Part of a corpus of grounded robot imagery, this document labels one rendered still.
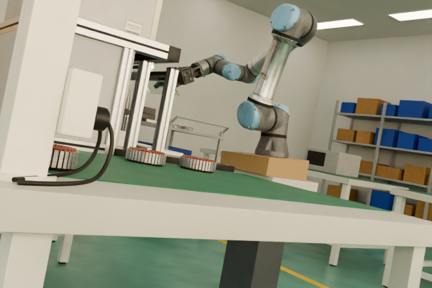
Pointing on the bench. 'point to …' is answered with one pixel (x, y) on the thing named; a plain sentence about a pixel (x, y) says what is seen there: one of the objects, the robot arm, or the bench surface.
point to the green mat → (200, 181)
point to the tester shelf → (142, 51)
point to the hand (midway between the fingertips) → (159, 83)
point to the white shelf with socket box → (53, 77)
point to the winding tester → (105, 0)
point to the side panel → (117, 94)
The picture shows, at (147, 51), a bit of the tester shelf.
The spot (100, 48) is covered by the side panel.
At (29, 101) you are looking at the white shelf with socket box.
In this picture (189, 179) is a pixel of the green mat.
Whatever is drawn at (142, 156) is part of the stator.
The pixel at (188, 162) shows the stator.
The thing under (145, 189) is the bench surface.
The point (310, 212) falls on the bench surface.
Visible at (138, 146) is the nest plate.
